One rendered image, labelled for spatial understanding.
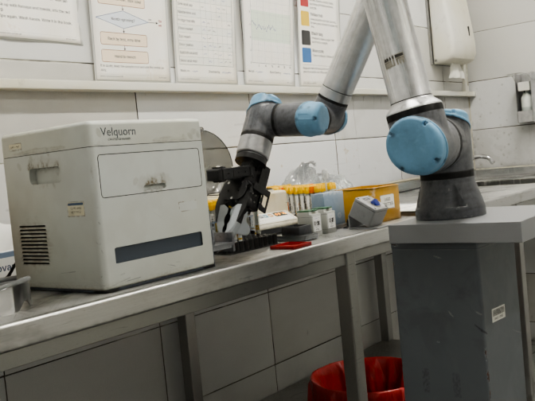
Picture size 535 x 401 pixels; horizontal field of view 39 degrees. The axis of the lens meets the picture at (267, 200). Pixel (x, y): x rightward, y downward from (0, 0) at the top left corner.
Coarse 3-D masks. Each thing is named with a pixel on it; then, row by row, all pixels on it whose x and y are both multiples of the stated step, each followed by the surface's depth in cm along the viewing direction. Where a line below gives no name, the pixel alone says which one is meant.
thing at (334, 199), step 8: (328, 192) 205; (336, 192) 204; (312, 200) 201; (320, 200) 200; (328, 200) 201; (336, 200) 204; (336, 208) 204; (336, 216) 204; (344, 216) 207; (336, 224) 203; (344, 224) 204
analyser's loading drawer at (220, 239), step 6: (216, 234) 159; (222, 234) 158; (228, 234) 157; (216, 240) 159; (222, 240) 158; (228, 240) 157; (234, 240) 157; (216, 246) 152; (222, 246) 154; (228, 246) 156; (234, 246) 156
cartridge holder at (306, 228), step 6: (282, 228) 184; (288, 228) 183; (294, 228) 181; (300, 228) 181; (306, 228) 183; (282, 234) 184; (288, 234) 183; (294, 234) 182; (300, 234) 181; (306, 234) 182; (312, 234) 182; (282, 240) 184; (288, 240) 183; (294, 240) 182; (300, 240) 180; (306, 240) 180
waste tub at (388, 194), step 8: (392, 184) 216; (344, 192) 212; (352, 192) 210; (360, 192) 208; (368, 192) 206; (376, 192) 206; (384, 192) 209; (392, 192) 212; (344, 200) 212; (352, 200) 210; (384, 200) 209; (392, 200) 212; (344, 208) 212; (392, 208) 212; (392, 216) 212; (400, 216) 215
